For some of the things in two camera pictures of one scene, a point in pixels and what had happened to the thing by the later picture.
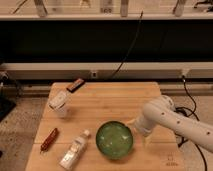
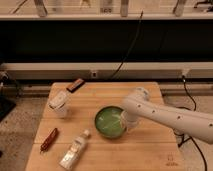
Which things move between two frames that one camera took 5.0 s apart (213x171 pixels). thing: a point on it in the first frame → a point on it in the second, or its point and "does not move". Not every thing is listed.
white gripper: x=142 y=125 → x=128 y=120
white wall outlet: x=94 y=74 does not move
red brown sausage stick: x=48 y=140 does not move
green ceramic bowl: x=114 y=140 → x=108 y=122
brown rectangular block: x=76 y=84 does not move
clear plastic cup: x=59 y=103 does not move
